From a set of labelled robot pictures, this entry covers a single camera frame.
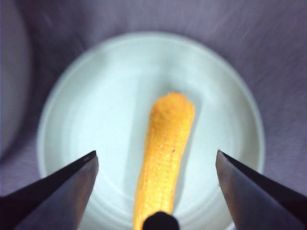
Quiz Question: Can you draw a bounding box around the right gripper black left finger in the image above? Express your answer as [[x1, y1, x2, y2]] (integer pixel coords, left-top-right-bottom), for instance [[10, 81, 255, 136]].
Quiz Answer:
[[0, 150, 99, 230]]

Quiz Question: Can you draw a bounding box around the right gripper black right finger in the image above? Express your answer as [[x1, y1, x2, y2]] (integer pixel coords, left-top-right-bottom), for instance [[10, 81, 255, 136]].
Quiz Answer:
[[215, 150, 307, 230]]

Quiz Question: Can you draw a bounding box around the yellow corn cob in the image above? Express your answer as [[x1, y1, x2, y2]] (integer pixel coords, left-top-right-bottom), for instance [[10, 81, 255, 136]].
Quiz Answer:
[[132, 91, 195, 230]]

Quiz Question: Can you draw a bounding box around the pale green round plate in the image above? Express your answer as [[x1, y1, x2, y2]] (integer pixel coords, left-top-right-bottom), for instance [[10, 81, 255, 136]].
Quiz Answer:
[[37, 32, 266, 230]]

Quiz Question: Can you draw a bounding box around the pale green electric steamer pot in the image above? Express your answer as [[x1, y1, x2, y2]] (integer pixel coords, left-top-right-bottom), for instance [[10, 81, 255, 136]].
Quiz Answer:
[[0, 0, 33, 159]]

